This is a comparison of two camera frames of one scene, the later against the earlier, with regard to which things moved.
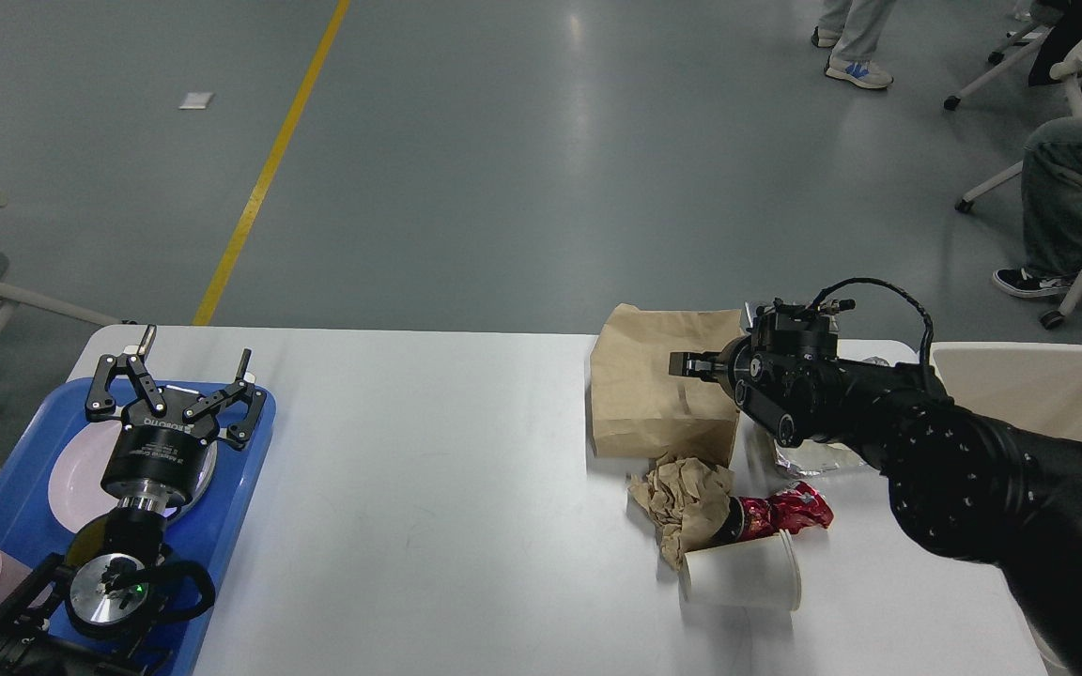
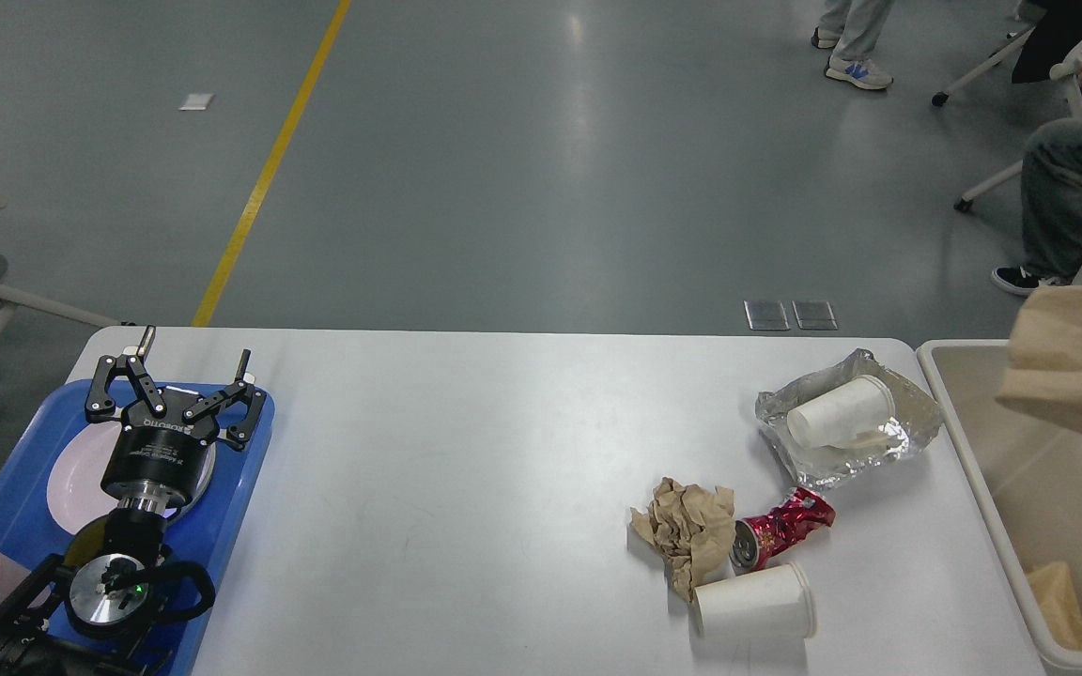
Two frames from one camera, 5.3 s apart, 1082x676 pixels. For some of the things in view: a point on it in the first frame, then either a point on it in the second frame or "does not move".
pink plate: (77, 495) does not move
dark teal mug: (92, 541) does not move
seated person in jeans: (1066, 162) does not move
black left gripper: (152, 458) does not move
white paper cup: (763, 573) -> (776, 601)
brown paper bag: (639, 409) -> (1075, 356)
